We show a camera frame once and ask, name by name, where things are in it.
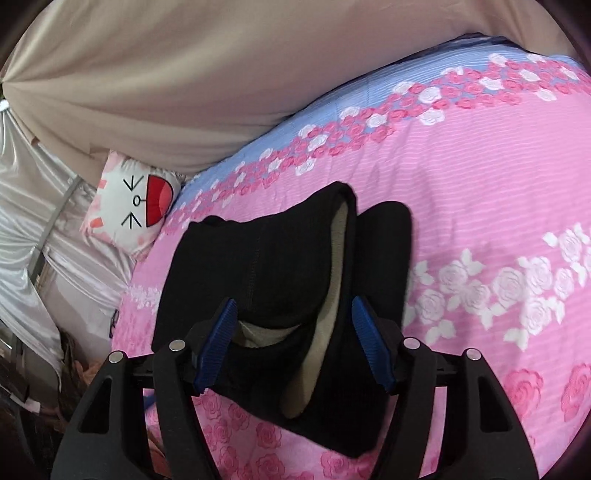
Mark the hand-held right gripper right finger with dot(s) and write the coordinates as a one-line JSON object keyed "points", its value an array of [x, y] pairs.
{"points": [[371, 346]]}

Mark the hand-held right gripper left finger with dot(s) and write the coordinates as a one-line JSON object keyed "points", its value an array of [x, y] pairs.
{"points": [[214, 350]]}

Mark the pink floral bed sheet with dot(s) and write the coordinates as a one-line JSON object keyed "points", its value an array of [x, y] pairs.
{"points": [[461, 184]]}

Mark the black eyeglasses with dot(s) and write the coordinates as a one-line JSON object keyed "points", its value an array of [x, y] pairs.
{"points": [[114, 323]]}

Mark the silver satin curtain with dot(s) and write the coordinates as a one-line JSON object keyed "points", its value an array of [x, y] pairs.
{"points": [[27, 194]]}

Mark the black pants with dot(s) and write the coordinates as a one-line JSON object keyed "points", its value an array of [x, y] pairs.
{"points": [[277, 258]]}

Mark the beige curtain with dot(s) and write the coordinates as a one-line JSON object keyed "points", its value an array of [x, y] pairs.
{"points": [[207, 69]]}

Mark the cat face pillow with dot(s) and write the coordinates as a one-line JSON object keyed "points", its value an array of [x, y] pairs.
{"points": [[120, 217]]}

